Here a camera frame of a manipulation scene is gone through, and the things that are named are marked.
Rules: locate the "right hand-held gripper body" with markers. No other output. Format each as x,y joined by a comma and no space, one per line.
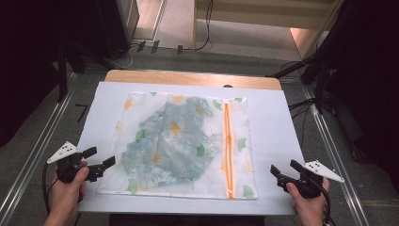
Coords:
310,180

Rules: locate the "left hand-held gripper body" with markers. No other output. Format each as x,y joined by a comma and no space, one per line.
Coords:
67,158

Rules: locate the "white leaf-print mesh laundry bag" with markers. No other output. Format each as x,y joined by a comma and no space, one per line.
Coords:
238,150

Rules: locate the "person's right hand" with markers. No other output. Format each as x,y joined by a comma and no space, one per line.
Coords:
309,207

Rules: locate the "person's left hand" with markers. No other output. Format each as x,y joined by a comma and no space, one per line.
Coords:
67,196

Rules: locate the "white table mat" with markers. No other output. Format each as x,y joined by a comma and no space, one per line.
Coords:
276,125

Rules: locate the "blue tie-dye garment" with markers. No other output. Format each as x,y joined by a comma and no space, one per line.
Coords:
175,144

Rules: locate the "black metal stand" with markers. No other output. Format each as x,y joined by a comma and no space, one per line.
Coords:
320,81

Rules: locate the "wooden table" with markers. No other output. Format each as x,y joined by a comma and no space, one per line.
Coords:
188,78

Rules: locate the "dark cabinet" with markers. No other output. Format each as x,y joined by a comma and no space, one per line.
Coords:
120,25

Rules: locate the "light wooden shelf unit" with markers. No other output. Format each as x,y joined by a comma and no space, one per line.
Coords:
251,19

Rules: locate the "aluminium floor rail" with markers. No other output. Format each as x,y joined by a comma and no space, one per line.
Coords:
332,150
34,147

